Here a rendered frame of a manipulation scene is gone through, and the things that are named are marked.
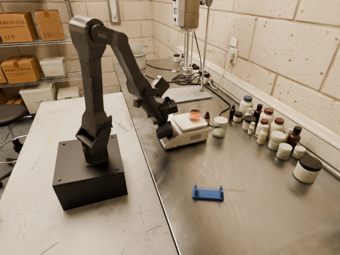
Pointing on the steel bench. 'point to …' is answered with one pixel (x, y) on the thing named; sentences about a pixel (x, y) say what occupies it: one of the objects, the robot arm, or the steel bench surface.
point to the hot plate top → (186, 124)
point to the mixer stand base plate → (186, 94)
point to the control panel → (171, 137)
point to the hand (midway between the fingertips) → (167, 127)
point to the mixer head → (186, 14)
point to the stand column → (205, 48)
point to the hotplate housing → (186, 137)
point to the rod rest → (208, 194)
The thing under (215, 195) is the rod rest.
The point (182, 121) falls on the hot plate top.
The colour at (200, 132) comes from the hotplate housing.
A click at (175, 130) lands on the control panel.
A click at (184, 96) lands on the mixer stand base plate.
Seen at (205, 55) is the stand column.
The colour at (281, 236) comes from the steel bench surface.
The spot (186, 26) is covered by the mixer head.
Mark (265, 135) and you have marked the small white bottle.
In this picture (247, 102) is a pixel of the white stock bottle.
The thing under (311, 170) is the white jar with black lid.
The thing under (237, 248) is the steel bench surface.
